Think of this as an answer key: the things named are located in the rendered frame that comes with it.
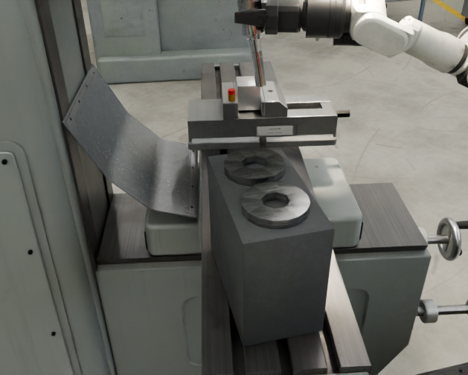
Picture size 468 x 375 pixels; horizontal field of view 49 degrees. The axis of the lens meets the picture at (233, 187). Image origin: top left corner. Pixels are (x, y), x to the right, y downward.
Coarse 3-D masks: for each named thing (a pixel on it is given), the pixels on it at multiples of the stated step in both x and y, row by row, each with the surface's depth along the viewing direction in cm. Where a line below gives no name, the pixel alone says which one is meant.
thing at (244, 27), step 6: (240, 0) 100; (246, 0) 99; (252, 0) 99; (258, 0) 100; (240, 6) 100; (246, 6) 100; (252, 6) 100; (258, 6) 100; (240, 24) 103; (246, 30) 102; (252, 30) 102
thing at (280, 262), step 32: (224, 160) 75; (256, 160) 77; (288, 160) 78; (224, 192) 71; (256, 192) 68; (288, 192) 68; (224, 224) 72; (256, 224) 64; (288, 224) 63; (320, 224) 64; (224, 256) 76; (256, 256) 63; (288, 256) 64; (320, 256) 66; (224, 288) 81; (256, 288) 66; (288, 288) 67; (320, 288) 69; (256, 320) 69; (288, 320) 71; (320, 320) 72
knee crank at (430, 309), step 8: (424, 304) 131; (432, 304) 130; (464, 304) 133; (424, 312) 131; (432, 312) 129; (440, 312) 131; (448, 312) 132; (456, 312) 132; (464, 312) 132; (424, 320) 131; (432, 320) 130
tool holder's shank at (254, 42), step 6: (252, 36) 104; (258, 36) 104; (252, 42) 104; (258, 42) 104; (252, 48) 105; (258, 48) 105; (252, 54) 106; (258, 54) 106; (252, 60) 107; (258, 60) 106; (258, 66) 107; (258, 72) 107; (264, 72) 108; (258, 78) 108; (264, 78) 108; (258, 84) 109; (264, 84) 109
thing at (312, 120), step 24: (288, 96) 127; (312, 96) 127; (192, 120) 117; (216, 120) 117; (240, 120) 117; (264, 120) 117; (288, 120) 118; (312, 120) 118; (336, 120) 118; (192, 144) 118; (216, 144) 119; (240, 144) 119; (288, 144) 119; (312, 144) 120
